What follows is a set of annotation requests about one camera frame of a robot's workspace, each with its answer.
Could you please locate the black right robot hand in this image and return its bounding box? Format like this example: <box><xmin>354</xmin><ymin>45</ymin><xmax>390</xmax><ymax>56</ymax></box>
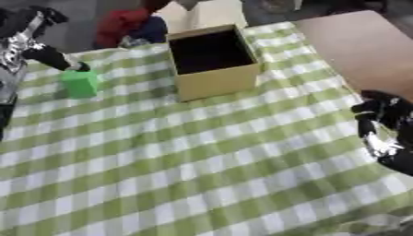
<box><xmin>349</xmin><ymin>89</ymin><xmax>413</xmax><ymax>177</ymax></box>

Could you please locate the red and blue bag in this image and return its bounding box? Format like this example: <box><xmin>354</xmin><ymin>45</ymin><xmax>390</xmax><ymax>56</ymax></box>
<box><xmin>93</xmin><ymin>0</ymin><xmax>173</xmax><ymax>50</ymax></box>

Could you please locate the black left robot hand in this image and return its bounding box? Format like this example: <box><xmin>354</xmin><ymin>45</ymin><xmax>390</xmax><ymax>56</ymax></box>
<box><xmin>0</xmin><ymin>5</ymin><xmax>92</xmax><ymax>74</ymax></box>

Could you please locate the green cube block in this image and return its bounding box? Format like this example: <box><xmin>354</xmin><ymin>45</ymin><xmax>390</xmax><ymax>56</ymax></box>
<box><xmin>59</xmin><ymin>69</ymin><xmax>103</xmax><ymax>100</ymax></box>

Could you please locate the tan cardboard box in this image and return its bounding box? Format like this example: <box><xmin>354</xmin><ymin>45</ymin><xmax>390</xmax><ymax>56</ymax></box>
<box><xmin>155</xmin><ymin>0</ymin><xmax>265</xmax><ymax>103</ymax></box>

